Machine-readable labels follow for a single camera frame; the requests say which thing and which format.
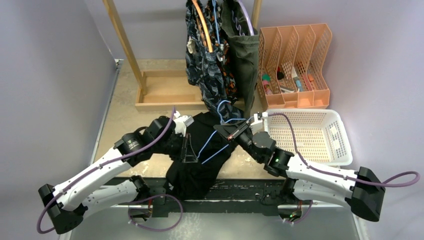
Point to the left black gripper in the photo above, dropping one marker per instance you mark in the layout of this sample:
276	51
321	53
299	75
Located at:
188	154

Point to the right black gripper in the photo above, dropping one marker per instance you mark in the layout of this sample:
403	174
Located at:
233	131

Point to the black shorts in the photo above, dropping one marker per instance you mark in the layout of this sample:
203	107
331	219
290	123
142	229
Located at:
192	181

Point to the dark shark print shorts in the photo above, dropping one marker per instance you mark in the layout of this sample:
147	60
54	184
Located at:
202	67

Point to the white plastic basket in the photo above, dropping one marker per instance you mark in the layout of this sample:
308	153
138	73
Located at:
319	134

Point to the orange hanger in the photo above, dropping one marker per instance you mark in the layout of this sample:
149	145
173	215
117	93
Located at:
204	26

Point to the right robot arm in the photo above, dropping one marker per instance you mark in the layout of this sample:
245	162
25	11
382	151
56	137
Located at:
359	190

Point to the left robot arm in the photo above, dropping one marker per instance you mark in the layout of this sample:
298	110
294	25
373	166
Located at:
67	204

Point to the olive green shorts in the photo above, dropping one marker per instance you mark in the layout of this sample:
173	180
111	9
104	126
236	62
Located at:
244	58

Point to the lavender wavy hanger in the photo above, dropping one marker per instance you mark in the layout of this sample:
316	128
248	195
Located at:
240	18

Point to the orange camouflage shorts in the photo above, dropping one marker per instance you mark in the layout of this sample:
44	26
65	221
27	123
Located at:
223	51

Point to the green pink small item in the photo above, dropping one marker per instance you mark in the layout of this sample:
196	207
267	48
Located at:
265	78

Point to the wooden clothes rack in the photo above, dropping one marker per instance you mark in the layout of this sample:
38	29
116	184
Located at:
158	89

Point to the black red small item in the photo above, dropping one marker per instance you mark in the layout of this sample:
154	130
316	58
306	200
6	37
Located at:
280	74

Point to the white blue marker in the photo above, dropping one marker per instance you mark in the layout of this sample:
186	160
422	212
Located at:
297	83

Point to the orange file organizer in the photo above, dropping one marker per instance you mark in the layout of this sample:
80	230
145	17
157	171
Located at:
303	47

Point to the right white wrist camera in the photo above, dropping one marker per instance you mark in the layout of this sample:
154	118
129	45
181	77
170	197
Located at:
259	122

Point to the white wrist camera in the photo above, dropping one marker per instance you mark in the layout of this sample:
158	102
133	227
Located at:
182	122
259	122

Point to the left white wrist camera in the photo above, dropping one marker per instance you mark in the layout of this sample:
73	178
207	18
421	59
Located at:
182	122

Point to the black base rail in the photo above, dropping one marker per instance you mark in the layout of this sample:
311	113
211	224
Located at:
235	196

